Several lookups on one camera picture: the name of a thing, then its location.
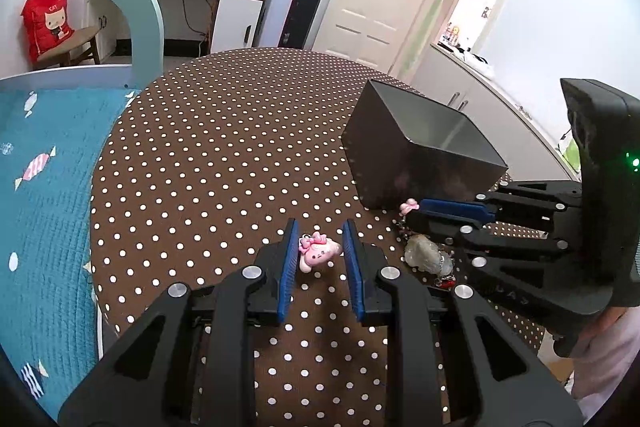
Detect wooden chair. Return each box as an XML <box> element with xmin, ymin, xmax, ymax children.
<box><xmin>35</xmin><ymin>26</ymin><xmax>103</xmax><ymax>70</ymax></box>

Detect grey metal box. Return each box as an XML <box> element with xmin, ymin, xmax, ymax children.
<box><xmin>341</xmin><ymin>79</ymin><xmax>509</xmax><ymax>210</ymax></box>

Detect person's right forearm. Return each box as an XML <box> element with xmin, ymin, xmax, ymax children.
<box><xmin>572</xmin><ymin>302</ymin><xmax>640</xmax><ymax>410</ymax></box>

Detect red cat print bag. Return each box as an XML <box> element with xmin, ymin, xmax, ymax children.
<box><xmin>21</xmin><ymin>0</ymin><xmax>76</xmax><ymax>62</ymax></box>

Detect white sideboard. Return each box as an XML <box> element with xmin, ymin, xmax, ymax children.
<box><xmin>410</xmin><ymin>44</ymin><xmax>583</xmax><ymax>180</ymax></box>

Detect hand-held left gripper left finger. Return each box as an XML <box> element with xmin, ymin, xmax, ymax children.
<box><xmin>57</xmin><ymin>218</ymin><xmax>301</xmax><ymax>427</ymax></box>

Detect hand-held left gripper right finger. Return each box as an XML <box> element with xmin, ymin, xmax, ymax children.
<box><xmin>341</xmin><ymin>219</ymin><xmax>586</xmax><ymax>427</ymax></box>

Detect green packet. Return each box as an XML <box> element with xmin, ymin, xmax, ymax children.
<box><xmin>561</xmin><ymin>139</ymin><xmax>583</xmax><ymax>168</ymax></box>

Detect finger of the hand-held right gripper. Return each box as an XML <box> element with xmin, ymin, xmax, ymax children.
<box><xmin>404</xmin><ymin>212</ymin><xmax>616</xmax><ymax>333</ymax></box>
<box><xmin>419</xmin><ymin>179</ymin><xmax>583</xmax><ymax>238</ymax></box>

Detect white suitcase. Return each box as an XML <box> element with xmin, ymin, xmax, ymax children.
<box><xmin>252</xmin><ymin>0</ymin><xmax>301</xmax><ymax>50</ymax></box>

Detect dark suitcase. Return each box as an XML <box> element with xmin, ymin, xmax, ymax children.
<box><xmin>282</xmin><ymin>0</ymin><xmax>323</xmax><ymax>50</ymax></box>

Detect small white door cabinet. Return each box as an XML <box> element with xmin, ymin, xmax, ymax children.
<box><xmin>209</xmin><ymin>0</ymin><xmax>271</xmax><ymax>55</ymax></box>

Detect pink bunny charm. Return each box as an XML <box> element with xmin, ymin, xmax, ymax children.
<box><xmin>298</xmin><ymin>231</ymin><xmax>343</xmax><ymax>275</ymax></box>

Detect translucent white pendant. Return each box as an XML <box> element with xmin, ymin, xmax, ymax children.
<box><xmin>404</xmin><ymin>234</ymin><xmax>455</xmax><ymax>275</ymax></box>

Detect teal candy print quilt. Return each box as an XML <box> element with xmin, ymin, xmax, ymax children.
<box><xmin>0</xmin><ymin>87</ymin><xmax>143</xmax><ymax>415</ymax></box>

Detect small pink bow charm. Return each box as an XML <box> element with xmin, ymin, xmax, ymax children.
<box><xmin>398</xmin><ymin>198</ymin><xmax>420</xmax><ymax>238</ymax></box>

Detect white bag with black trim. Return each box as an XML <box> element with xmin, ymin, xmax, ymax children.
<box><xmin>461</xmin><ymin>49</ymin><xmax>496</xmax><ymax>78</ymax></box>

